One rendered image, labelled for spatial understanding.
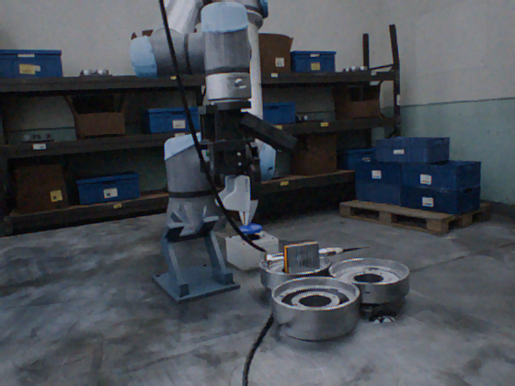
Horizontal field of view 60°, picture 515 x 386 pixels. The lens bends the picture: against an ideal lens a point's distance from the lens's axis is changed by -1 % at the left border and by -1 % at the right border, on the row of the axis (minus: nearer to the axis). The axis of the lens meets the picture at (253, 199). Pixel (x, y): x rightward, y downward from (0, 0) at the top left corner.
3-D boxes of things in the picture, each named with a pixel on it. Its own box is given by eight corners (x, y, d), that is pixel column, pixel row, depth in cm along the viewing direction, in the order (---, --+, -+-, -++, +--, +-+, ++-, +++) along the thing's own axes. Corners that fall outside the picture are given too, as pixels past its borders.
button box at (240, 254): (280, 263, 79) (278, 236, 78) (243, 271, 76) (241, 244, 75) (258, 253, 86) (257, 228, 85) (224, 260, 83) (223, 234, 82)
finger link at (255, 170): (241, 198, 78) (237, 148, 77) (250, 197, 79) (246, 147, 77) (253, 201, 74) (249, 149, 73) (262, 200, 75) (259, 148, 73)
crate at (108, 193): (134, 193, 431) (132, 170, 427) (142, 198, 396) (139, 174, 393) (77, 200, 411) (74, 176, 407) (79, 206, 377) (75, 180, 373)
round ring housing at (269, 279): (277, 273, 74) (276, 249, 73) (340, 279, 69) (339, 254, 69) (248, 297, 65) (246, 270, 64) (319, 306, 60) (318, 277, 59)
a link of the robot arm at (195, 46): (195, 38, 88) (184, 26, 78) (251, 33, 88) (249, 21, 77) (198, 79, 90) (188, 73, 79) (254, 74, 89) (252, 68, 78)
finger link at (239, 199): (222, 230, 77) (217, 175, 75) (253, 224, 80) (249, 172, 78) (228, 232, 74) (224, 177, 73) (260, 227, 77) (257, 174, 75)
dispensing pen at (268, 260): (364, 257, 70) (259, 273, 66) (363, 231, 69) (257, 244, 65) (371, 261, 68) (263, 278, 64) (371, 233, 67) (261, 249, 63)
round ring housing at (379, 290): (405, 318, 55) (405, 287, 54) (321, 310, 59) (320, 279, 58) (412, 288, 64) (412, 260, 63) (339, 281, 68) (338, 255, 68)
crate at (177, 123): (193, 130, 450) (190, 108, 446) (206, 130, 416) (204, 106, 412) (141, 134, 428) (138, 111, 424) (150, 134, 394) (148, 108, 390)
